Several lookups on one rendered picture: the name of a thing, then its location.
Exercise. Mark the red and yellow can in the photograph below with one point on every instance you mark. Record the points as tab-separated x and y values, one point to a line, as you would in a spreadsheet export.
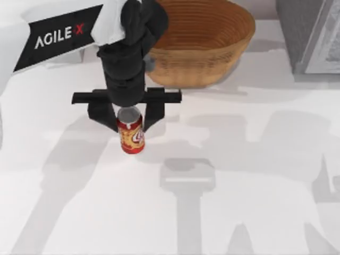
132	140

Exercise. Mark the woven brown basket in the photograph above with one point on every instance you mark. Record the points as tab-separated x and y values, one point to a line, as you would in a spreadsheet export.
202	40

